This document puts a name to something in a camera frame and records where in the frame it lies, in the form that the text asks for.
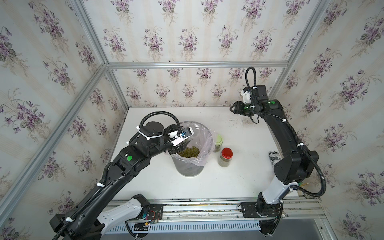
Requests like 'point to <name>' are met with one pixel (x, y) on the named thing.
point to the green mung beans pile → (189, 152)
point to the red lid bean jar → (226, 155)
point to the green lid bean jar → (219, 143)
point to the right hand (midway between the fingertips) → (238, 108)
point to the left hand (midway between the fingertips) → (184, 131)
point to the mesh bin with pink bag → (190, 160)
